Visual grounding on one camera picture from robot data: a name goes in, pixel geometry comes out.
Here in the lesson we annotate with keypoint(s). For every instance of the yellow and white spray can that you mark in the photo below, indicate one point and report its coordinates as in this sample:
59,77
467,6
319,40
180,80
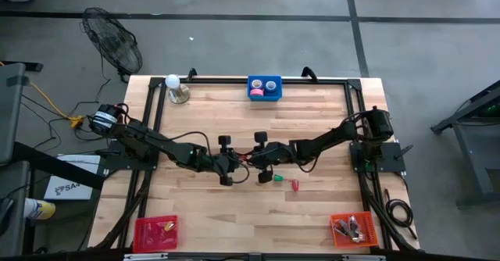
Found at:
43,210

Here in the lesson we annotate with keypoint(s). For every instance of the red plastic basket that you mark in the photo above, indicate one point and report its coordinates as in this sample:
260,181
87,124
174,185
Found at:
148,233

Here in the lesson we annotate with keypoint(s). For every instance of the orange plastic basket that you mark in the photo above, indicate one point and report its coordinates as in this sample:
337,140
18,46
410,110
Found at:
371,222

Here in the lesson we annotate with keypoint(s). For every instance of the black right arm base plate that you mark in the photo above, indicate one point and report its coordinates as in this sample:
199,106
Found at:
390,159

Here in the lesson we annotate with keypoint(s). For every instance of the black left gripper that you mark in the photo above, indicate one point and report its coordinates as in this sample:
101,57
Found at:
226,163

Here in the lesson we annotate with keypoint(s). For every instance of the black aluminium table frame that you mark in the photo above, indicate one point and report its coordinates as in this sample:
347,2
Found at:
218,80

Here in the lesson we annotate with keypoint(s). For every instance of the blue tape roll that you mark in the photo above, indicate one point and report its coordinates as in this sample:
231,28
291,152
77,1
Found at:
266,85

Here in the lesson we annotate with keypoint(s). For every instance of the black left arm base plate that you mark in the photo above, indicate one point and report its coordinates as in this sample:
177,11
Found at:
107,163

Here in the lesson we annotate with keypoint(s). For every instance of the black metal stand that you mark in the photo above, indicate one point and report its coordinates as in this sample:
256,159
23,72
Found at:
472,163

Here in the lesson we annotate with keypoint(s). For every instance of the black floor fan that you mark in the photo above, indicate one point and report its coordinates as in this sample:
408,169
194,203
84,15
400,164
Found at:
113,42

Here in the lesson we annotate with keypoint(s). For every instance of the yellow stapler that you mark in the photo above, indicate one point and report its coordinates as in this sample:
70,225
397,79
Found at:
169,226

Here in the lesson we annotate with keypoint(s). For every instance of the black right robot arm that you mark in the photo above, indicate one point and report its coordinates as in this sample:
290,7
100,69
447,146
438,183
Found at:
332,138

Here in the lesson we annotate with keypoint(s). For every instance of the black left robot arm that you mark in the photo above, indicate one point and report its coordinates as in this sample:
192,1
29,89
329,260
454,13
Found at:
156,145

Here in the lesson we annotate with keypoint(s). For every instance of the table lamp with white bulb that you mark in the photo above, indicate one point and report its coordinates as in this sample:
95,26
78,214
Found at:
172,81

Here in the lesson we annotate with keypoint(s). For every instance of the white printed box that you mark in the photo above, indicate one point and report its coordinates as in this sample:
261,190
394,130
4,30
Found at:
66,186

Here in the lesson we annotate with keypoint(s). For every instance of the blue plastic basket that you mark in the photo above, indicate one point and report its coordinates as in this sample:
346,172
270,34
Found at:
275,96

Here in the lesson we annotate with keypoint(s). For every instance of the red stapler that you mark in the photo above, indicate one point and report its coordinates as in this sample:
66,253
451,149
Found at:
295,185
244,158

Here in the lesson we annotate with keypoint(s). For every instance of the black staple remover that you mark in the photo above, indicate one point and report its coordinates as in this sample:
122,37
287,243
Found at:
341,228

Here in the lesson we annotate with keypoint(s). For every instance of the pink tape roll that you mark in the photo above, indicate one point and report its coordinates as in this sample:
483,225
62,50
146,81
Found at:
256,92

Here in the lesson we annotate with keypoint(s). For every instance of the black metal beam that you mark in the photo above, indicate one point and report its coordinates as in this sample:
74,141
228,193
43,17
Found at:
58,167

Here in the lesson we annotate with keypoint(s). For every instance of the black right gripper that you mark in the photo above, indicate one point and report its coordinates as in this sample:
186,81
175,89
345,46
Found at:
273,155

